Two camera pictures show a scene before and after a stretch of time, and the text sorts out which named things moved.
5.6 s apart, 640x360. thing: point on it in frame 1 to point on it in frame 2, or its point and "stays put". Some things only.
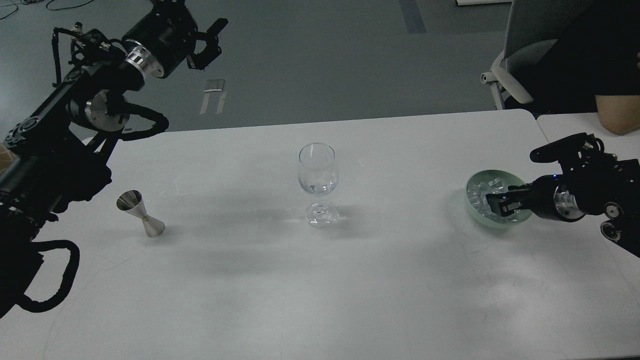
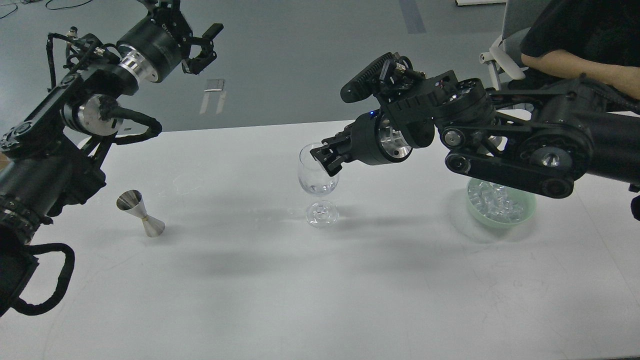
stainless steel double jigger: (132, 201) stays put
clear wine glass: (318, 175) stays put
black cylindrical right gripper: (552, 196) to (371, 140)
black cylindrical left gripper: (161, 39) stays put
